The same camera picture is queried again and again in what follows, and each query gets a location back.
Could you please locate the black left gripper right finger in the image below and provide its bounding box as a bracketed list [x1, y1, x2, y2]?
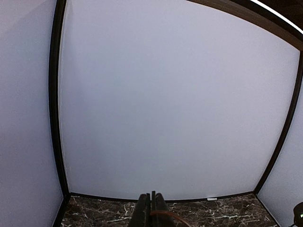
[151, 191, 175, 227]

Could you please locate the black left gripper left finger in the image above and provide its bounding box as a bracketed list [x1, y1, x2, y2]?
[129, 193, 151, 227]

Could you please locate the brown thin cable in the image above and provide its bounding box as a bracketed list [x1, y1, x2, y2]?
[150, 211, 190, 227]

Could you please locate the black frame post left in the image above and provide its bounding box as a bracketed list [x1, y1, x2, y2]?
[48, 0, 71, 227]

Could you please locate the black frame post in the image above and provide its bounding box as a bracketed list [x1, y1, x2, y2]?
[253, 51, 303, 196]
[48, 0, 71, 227]

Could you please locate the black frame post right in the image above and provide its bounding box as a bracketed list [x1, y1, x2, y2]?
[253, 51, 303, 196]

